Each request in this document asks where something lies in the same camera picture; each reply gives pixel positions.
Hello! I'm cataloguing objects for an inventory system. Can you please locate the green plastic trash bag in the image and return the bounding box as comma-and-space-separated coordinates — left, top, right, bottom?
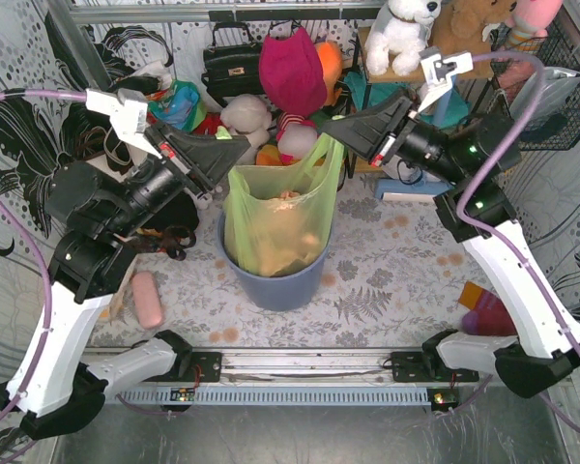
223, 133, 344, 277

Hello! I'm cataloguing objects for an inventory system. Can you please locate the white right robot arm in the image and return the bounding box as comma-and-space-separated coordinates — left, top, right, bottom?
322, 91, 580, 398

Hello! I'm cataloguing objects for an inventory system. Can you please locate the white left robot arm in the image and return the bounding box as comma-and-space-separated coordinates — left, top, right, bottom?
0, 123, 249, 440

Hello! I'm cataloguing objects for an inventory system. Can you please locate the cream canvas tote bag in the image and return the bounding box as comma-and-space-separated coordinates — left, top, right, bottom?
102, 129, 147, 175

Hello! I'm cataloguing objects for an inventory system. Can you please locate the brown patterned leather bag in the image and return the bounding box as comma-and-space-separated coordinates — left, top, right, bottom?
126, 226, 196, 261

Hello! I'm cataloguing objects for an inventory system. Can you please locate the magenta cloth bag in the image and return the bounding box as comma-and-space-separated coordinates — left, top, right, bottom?
259, 27, 327, 117

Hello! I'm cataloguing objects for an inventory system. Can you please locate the blue plastic trash bin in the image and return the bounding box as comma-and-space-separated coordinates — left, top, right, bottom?
216, 212, 331, 312

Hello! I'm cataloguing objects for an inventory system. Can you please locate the red folded cloth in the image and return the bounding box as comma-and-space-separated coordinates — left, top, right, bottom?
192, 113, 223, 136

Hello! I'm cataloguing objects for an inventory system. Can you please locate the teal folded cloth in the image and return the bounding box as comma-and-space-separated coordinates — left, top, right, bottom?
343, 71, 471, 131

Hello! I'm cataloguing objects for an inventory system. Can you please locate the wooden metal shelf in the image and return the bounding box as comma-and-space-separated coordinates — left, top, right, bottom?
344, 27, 493, 179

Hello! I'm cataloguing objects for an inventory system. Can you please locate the white fluffy plush dog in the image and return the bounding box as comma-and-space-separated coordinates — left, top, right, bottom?
220, 94, 273, 148

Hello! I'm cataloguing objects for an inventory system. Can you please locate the white pink plush doll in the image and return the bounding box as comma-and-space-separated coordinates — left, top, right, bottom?
276, 112, 318, 165

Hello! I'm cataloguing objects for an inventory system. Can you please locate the orange plush toy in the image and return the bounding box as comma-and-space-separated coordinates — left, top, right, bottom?
315, 41, 343, 106

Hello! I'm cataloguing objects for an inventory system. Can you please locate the crumpled brown printed paper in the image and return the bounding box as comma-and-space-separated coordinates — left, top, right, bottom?
268, 190, 302, 205

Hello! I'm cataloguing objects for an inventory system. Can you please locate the white grey plush dog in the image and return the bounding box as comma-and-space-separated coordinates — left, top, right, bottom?
364, 0, 441, 76

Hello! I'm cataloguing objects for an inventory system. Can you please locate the black leather handbag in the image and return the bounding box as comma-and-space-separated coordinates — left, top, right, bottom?
201, 21, 265, 107

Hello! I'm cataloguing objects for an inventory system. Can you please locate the brown teddy bear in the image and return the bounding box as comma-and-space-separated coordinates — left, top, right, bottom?
429, 0, 517, 56

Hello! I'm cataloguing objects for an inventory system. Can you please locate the pink cylindrical pillow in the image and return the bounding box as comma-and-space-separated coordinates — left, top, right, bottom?
130, 272, 164, 330

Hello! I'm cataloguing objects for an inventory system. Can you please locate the silver foil pouch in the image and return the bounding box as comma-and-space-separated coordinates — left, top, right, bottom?
509, 67, 580, 122

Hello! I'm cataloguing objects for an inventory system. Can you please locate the pink plush toy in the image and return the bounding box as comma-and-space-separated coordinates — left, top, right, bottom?
504, 0, 563, 53

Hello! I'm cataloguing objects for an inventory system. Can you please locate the orange white checkered cloth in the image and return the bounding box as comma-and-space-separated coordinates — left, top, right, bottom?
98, 259, 137, 323

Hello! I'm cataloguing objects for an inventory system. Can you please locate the purple red plush toy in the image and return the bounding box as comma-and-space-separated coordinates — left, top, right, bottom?
458, 281, 517, 336

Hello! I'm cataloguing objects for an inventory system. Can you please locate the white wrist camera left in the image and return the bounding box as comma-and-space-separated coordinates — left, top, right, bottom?
85, 89, 161, 159

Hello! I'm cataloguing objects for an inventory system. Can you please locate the black wire basket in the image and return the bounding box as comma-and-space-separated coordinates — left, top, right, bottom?
491, 22, 580, 151

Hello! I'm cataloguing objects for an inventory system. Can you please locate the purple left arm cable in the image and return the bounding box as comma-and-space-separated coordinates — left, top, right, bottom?
0, 87, 91, 441

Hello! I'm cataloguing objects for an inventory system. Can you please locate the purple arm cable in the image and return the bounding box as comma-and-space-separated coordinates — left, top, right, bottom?
0, 87, 91, 441
456, 50, 580, 439

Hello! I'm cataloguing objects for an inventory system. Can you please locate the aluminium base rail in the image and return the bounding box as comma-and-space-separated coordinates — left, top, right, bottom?
107, 348, 479, 409

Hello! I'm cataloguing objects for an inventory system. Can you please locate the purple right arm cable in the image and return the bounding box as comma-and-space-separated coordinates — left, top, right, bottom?
456, 50, 580, 439

